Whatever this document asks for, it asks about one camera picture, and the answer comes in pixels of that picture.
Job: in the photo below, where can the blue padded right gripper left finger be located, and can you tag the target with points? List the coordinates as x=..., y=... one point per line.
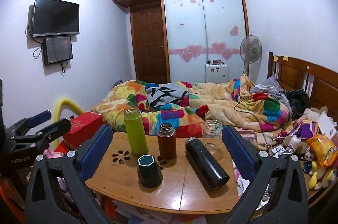
x=44, y=200

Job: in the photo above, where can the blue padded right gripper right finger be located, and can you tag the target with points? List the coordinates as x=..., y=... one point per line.
x=288, y=202

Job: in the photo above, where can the dark teal hexagonal cup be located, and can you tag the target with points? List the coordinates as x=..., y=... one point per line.
x=149, y=172

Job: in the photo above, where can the black thermos lying down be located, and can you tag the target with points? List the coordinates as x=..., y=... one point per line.
x=205, y=165

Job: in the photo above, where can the yellow plush toy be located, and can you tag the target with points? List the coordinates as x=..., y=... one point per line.
x=321, y=178

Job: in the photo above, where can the yellow foam tube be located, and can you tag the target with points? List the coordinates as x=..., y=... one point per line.
x=66, y=104

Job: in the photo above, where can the orange snack bag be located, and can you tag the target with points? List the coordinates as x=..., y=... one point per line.
x=325, y=150

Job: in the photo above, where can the pink dotted pouch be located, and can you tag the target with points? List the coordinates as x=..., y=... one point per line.
x=248, y=135

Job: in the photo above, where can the red cardboard box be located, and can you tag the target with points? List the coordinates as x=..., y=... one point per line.
x=83, y=128

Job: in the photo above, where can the clear glass jar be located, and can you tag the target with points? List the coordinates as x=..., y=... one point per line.
x=212, y=135

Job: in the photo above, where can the green tall bottle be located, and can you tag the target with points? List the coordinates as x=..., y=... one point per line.
x=135, y=131

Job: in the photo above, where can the black clothing pile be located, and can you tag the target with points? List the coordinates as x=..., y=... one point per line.
x=298, y=101

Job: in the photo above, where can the colourful patchwork blanket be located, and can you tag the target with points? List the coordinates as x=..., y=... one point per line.
x=231, y=103

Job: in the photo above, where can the brown wooden headboard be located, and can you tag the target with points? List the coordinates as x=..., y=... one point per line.
x=320, y=83

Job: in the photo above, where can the dark red thermos bottle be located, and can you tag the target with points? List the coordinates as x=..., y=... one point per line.
x=167, y=141

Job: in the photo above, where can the white small cabinet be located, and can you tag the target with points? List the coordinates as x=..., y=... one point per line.
x=217, y=72

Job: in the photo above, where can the grey black garment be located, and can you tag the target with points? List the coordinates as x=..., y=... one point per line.
x=162, y=94

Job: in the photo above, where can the grey standing fan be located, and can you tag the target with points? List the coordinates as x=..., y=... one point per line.
x=250, y=51

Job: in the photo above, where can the brown wooden door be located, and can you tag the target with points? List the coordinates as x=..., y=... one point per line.
x=148, y=44

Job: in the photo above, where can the white sliding wardrobe with hearts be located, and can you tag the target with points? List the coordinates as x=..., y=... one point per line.
x=198, y=30

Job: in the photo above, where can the small black wall monitor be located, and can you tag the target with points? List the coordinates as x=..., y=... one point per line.
x=57, y=50

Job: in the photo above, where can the black wall television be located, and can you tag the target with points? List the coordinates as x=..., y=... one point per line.
x=55, y=17

